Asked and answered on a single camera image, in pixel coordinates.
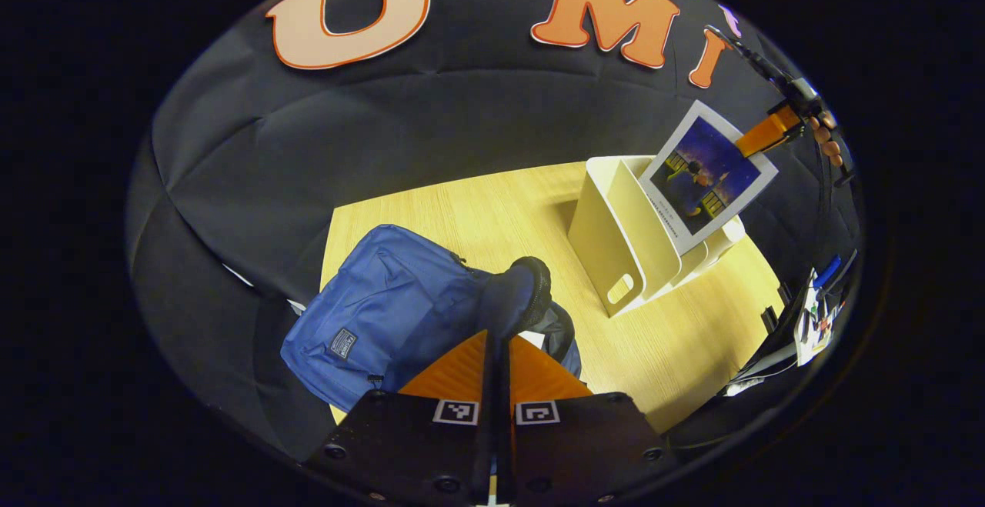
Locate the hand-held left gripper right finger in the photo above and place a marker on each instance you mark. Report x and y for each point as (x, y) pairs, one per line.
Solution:
(585, 445)

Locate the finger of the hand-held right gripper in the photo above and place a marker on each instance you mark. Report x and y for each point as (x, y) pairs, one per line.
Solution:
(766, 131)

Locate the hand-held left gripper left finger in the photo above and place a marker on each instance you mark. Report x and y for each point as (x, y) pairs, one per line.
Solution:
(415, 445)

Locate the night picture cover book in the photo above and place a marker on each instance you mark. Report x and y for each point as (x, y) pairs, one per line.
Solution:
(708, 176)

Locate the blue schoolbag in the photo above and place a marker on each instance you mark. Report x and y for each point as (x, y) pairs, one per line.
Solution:
(369, 299)

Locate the white bookshelf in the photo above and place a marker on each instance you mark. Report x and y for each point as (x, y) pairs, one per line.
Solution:
(608, 238)

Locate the white sheet with coloured prints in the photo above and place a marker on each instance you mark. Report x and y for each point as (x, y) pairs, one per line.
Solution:
(812, 322)

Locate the black flat panel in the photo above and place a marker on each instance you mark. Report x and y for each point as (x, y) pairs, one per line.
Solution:
(777, 338)

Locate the black backdrop cloth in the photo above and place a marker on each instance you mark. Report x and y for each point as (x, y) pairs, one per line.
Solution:
(462, 122)

